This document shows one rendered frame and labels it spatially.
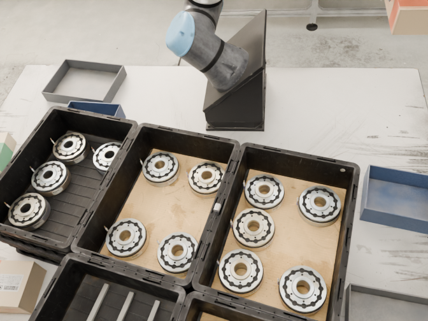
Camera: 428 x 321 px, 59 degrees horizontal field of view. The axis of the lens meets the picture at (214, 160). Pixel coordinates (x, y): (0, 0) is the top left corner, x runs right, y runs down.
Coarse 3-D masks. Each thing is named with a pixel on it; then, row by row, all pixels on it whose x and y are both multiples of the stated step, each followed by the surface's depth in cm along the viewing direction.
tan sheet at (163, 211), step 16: (192, 160) 110; (208, 160) 109; (144, 176) 108; (144, 192) 105; (160, 192) 104; (176, 192) 104; (192, 192) 103; (128, 208) 103; (144, 208) 102; (160, 208) 102; (176, 208) 101; (192, 208) 101; (208, 208) 100; (144, 224) 99; (160, 224) 99; (176, 224) 98; (192, 224) 98; (160, 240) 96; (112, 256) 95; (144, 256) 94; (160, 272) 91
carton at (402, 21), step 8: (392, 0) 101; (400, 0) 96; (408, 0) 96; (416, 0) 95; (424, 0) 95; (392, 8) 100; (400, 8) 94; (408, 8) 94; (416, 8) 94; (424, 8) 93; (392, 16) 100; (400, 16) 95; (408, 16) 95; (416, 16) 95; (424, 16) 95; (392, 24) 100; (400, 24) 97; (408, 24) 97; (416, 24) 97; (424, 24) 96; (392, 32) 99; (400, 32) 99; (408, 32) 99; (416, 32) 99; (424, 32) 98
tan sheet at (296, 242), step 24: (264, 192) 101; (288, 192) 100; (336, 192) 99; (288, 216) 96; (288, 240) 93; (312, 240) 92; (336, 240) 91; (264, 264) 90; (288, 264) 89; (312, 264) 89; (216, 288) 88; (264, 288) 87
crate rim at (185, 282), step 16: (160, 128) 106; (128, 144) 103; (112, 176) 97; (224, 176) 93; (96, 208) 92; (208, 224) 86; (80, 240) 88; (96, 256) 85; (144, 272) 81; (192, 272) 82
